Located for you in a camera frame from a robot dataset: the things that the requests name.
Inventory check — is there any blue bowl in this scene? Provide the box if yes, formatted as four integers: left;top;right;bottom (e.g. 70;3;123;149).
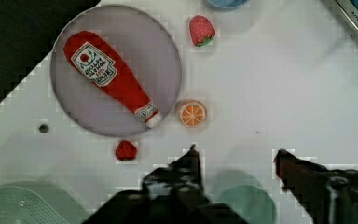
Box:
205;0;249;10

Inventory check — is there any light red toy strawberry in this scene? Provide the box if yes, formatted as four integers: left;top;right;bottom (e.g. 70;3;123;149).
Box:
189;15;215;47

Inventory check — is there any toy orange slice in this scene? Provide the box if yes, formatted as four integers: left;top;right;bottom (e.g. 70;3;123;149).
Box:
179;100;207;128

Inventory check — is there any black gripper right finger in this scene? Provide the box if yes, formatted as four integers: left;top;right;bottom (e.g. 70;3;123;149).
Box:
274;149;358;224

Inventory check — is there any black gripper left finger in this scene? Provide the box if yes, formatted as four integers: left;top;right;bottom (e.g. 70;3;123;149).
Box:
142;144;204;200

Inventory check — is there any red plush ketchup bottle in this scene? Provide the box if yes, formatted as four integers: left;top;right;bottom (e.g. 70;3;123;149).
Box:
63;31;163;128

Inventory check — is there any green cup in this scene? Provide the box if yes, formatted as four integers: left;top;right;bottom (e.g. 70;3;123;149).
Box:
217;186;277;224

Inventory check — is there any green perforated colander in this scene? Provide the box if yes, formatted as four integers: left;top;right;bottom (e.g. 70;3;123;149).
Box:
0;181;89;224

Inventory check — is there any grey round plate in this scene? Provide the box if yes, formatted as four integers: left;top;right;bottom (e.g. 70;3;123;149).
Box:
50;5;182;136

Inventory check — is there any dark red toy strawberry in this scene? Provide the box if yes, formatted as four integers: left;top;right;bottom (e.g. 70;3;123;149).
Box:
115;141;138;161

